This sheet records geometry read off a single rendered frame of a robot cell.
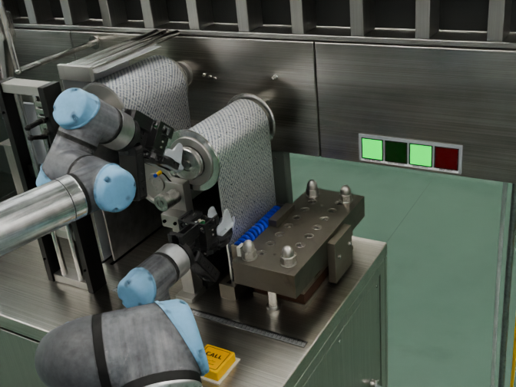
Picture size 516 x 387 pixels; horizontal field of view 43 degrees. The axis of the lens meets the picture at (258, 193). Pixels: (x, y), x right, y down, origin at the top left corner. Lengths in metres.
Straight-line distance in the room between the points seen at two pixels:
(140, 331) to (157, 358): 0.05
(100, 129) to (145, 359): 0.47
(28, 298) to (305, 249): 0.72
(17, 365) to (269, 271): 0.78
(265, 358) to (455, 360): 1.48
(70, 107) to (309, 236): 0.67
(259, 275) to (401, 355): 1.42
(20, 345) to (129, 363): 0.92
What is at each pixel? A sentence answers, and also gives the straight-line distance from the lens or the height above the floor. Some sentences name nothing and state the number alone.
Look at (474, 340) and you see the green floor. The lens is 2.91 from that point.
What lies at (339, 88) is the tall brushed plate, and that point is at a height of 1.33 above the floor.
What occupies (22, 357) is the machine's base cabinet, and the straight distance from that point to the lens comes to 1.87.
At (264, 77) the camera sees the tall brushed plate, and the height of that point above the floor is 1.34.
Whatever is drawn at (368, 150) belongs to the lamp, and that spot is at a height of 1.18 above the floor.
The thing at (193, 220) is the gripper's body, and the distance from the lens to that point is 1.43.
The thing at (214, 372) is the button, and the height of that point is 0.92.
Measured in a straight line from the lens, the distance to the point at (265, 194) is 1.66.
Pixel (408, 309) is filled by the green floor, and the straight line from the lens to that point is 3.05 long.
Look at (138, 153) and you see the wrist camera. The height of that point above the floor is 1.34.
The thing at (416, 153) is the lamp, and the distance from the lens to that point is 1.59.
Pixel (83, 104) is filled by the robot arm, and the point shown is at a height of 1.48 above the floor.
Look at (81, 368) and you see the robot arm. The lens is 0.95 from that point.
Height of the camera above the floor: 1.83
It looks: 26 degrees down
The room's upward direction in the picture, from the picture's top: 6 degrees counter-clockwise
